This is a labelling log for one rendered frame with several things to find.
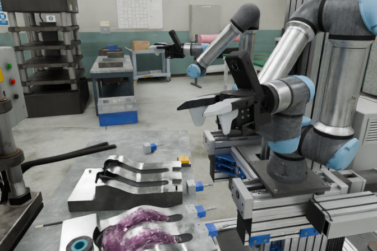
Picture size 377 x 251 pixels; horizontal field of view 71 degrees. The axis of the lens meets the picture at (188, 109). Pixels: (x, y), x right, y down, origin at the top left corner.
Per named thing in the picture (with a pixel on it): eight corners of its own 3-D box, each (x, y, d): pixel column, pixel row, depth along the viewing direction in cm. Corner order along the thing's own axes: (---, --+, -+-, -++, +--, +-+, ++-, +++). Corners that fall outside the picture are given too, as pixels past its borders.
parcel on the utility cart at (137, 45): (147, 51, 699) (147, 40, 689) (150, 52, 670) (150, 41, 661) (131, 51, 684) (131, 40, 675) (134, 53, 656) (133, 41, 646)
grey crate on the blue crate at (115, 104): (136, 103, 458) (135, 95, 453) (137, 111, 420) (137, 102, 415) (99, 106, 444) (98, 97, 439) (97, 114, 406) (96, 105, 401)
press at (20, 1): (91, 92, 611) (78, -5, 543) (82, 114, 470) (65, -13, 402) (46, 94, 589) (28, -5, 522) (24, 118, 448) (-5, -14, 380)
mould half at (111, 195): (180, 175, 143) (180, 153, 139) (182, 208, 118) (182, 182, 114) (87, 178, 140) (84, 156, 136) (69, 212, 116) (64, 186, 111)
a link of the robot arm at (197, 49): (208, 59, 151) (208, 43, 148) (189, 57, 153) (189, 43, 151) (210, 56, 158) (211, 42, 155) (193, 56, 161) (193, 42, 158)
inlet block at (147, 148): (161, 146, 176) (161, 139, 174) (165, 149, 171) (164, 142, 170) (143, 150, 170) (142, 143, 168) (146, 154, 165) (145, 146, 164)
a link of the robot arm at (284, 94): (291, 80, 58) (261, 79, 64) (278, 83, 55) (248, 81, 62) (291, 113, 59) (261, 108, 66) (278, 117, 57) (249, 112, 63)
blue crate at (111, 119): (136, 115, 465) (136, 103, 458) (138, 123, 427) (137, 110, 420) (100, 117, 451) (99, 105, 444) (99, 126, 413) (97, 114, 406)
